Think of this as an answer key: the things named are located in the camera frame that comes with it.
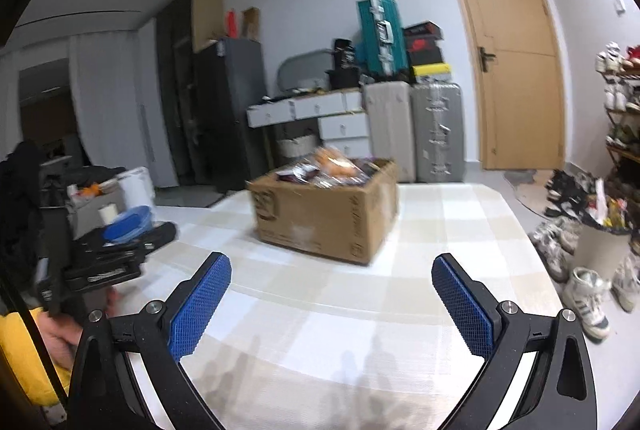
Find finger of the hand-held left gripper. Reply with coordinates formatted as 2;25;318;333
79;221;179;257

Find checkered tablecloth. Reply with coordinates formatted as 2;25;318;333
125;182;568;430

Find dark cloth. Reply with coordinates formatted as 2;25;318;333
0;142;45;296

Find beige round rug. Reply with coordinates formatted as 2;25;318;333
502;169;553;213

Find plain black shoe box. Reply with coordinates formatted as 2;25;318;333
406;47;445;67

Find woven laundry basket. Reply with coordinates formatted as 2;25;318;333
276;135;321;166

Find wooden shoe rack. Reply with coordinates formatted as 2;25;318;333
602;70;640;256

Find black clothing pile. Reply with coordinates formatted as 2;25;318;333
65;165;128;186

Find stack of blue bowls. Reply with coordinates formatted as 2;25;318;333
102;206;152;245

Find grey oval mirror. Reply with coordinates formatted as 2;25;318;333
277;50;335;92

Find white trash bin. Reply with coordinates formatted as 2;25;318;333
572;180;633;281

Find white curtain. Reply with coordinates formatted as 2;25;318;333
67;32;146;171

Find scattered sneakers group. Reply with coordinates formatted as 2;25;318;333
527;167;640;342

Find black refrigerator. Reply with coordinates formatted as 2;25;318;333
192;37;268;193

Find person's left hand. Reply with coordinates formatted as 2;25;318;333
39;289;119;368

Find white kettle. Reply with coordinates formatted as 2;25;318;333
117;167;156;216

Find rows of shelved shoes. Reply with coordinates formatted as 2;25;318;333
595;41;640;256

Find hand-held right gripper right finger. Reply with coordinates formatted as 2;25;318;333
432;252;598;430

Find dark wardrobe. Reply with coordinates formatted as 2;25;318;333
155;0;223;188

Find person's left forearm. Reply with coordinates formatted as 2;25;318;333
0;307;71;406

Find tall cardboard box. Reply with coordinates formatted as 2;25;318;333
241;7;261;42

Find brown cardboard box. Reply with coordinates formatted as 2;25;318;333
246;158;400;266

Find orange cracker packet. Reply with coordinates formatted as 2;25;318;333
310;147;358;178

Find white desk with drawers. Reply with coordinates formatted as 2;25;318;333
246;88;371;158

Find beige suitcase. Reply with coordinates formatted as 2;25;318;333
362;81;417;183

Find black paper bag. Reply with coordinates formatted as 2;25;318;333
332;38;357;71

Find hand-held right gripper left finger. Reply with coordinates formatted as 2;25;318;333
67;251;232;430

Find teal suitcase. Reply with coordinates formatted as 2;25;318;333
356;0;407;78

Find wooden door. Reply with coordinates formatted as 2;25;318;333
439;0;567;171

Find black shoe box red print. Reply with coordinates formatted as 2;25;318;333
402;22;443;41

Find silver suitcase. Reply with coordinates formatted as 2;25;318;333
410;82;466;183

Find yellow shoe box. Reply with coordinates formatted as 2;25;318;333
411;62;453;85

